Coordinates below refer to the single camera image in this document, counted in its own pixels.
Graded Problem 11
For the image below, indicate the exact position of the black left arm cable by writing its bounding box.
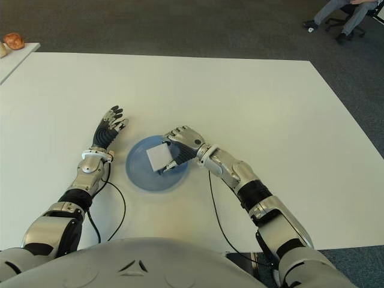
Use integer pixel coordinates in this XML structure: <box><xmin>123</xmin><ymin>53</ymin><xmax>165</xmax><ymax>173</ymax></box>
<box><xmin>86</xmin><ymin>161</ymin><xmax>127</xmax><ymax>244</ymax></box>

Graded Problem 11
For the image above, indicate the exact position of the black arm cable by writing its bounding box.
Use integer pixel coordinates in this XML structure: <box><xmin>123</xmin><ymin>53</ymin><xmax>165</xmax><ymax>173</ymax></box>
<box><xmin>86</xmin><ymin>161</ymin><xmax>127</xmax><ymax>244</ymax></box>
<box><xmin>208</xmin><ymin>172</ymin><xmax>275</xmax><ymax>267</ymax></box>

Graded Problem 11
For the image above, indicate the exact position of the white side table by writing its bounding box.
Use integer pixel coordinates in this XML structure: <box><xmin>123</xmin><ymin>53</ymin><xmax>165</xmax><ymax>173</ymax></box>
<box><xmin>0</xmin><ymin>43</ymin><xmax>41</xmax><ymax>85</ymax></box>

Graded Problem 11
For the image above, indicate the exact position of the blue plate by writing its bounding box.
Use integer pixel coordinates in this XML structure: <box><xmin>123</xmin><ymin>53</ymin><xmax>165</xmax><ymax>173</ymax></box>
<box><xmin>125</xmin><ymin>134</ymin><xmax>190</xmax><ymax>193</ymax></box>

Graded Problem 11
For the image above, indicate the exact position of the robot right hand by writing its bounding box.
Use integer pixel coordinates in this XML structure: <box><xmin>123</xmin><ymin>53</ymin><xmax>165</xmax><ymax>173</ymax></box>
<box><xmin>161</xmin><ymin>125</ymin><xmax>206</xmax><ymax>175</ymax></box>

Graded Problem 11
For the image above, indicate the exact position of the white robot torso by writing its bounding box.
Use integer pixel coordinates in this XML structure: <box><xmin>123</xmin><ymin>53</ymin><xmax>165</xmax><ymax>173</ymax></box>
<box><xmin>0</xmin><ymin>236</ymin><xmax>289</xmax><ymax>288</ymax></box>

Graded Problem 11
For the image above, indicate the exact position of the office chair base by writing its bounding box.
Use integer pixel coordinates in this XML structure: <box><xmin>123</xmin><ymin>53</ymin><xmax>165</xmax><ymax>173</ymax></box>
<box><xmin>325</xmin><ymin>2</ymin><xmax>379</xmax><ymax>37</ymax></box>

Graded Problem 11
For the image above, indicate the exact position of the seated person in jeans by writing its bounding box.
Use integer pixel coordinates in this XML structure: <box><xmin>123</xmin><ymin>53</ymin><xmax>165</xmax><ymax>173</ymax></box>
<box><xmin>302</xmin><ymin>0</ymin><xmax>376</xmax><ymax>42</ymax></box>

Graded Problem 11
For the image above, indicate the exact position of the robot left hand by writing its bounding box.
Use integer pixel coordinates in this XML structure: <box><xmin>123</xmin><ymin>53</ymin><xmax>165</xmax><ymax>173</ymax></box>
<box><xmin>91</xmin><ymin>105</ymin><xmax>130</xmax><ymax>150</ymax></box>

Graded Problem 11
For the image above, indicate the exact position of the white panel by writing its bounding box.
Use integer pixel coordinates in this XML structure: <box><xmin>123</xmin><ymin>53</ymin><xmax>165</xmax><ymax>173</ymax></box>
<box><xmin>373</xmin><ymin>0</ymin><xmax>384</xmax><ymax>21</ymax></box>

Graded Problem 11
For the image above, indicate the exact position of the brown round bread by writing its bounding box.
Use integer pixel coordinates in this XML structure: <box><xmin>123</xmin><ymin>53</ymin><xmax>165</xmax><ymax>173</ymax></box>
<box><xmin>2</xmin><ymin>32</ymin><xmax>25</xmax><ymax>50</ymax></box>

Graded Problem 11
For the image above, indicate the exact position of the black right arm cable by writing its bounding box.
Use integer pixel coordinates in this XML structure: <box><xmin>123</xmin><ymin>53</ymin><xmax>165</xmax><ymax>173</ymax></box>
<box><xmin>208</xmin><ymin>172</ymin><xmax>275</xmax><ymax>267</ymax></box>

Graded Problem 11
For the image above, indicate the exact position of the white charger block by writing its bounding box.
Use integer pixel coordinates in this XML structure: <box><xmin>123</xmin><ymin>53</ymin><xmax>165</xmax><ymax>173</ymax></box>
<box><xmin>146</xmin><ymin>143</ymin><xmax>175</xmax><ymax>172</ymax></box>

